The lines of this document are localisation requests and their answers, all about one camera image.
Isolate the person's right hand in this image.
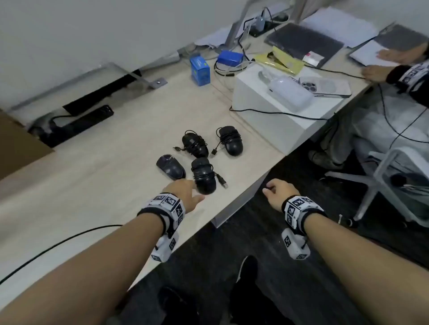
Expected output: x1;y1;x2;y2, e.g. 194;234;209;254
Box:
262;178;301;212

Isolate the person's left hand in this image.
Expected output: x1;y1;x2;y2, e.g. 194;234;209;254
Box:
162;179;205;215

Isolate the person's left forearm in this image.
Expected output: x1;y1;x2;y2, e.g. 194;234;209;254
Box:
0;212;165;325

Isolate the person's right forearm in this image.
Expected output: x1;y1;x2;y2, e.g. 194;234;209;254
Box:
303;212;429;325

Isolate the large white box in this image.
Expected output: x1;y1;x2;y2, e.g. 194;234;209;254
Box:
231;63;346;155

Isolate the person's black right shoe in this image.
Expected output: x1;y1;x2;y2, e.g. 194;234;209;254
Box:
230;255;279;325

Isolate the person's black shoe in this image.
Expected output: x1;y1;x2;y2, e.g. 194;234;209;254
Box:
230;255;279;325
157;285;202;325

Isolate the white translucent power bank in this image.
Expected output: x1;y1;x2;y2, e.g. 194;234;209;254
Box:
267;75;315;113

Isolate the person's black left shoe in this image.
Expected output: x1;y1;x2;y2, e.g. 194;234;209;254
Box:
157;285;202;325

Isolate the white smartphone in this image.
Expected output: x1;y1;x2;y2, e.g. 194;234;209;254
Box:
299;76;353;98

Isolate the white office chair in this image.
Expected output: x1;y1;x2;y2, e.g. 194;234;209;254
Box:
324;147;429;229

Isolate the small blue carton box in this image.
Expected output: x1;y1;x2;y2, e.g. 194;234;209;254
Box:
190;55;211;87

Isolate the yellow packet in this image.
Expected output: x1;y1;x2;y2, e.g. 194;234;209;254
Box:
254;46;306;75

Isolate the blue battery pack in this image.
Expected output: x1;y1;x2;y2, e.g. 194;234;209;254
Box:
217;50;244;69

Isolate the long black power strip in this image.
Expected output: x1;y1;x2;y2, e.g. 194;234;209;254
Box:
28;104;115;148

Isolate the dark grey laptop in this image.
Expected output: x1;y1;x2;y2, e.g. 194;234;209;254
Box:
264;22;345;69

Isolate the grey metal monitor stand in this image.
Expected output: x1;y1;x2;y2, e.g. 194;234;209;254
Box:
139;0;295;71

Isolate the grey clipboard with paper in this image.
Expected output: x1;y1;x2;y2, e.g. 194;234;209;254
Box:
347;23;429;68

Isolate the stack of white papers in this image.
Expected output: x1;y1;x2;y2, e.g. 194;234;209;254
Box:
299;6;379;48

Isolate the brown cardboard box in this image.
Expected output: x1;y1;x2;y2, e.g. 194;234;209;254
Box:
0;108;55;180

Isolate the black mouse with wrapped cable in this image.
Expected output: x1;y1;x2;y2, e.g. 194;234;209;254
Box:
191;157;229;196
210;125;243;157
173;130;210;159

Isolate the left wrist camera with markers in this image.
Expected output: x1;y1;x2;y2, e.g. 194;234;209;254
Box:
137;192;187;263

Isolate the wrist camera with markers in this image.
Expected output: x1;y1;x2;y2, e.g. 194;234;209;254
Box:
281;195;328;261
137;192;187;263

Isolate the right wrist camera with markers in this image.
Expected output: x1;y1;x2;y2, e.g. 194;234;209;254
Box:
281;195;328;261

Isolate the black mouse without wrapped cable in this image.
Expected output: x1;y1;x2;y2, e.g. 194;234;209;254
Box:
156;154;187;181

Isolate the black cable over white box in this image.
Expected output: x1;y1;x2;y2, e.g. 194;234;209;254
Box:
229;106;336;121

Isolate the thin black cable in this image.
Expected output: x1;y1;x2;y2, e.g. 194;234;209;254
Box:
0;224;123;286

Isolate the glass desk divider with bracket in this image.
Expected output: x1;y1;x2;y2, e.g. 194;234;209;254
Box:
7;61;168;113

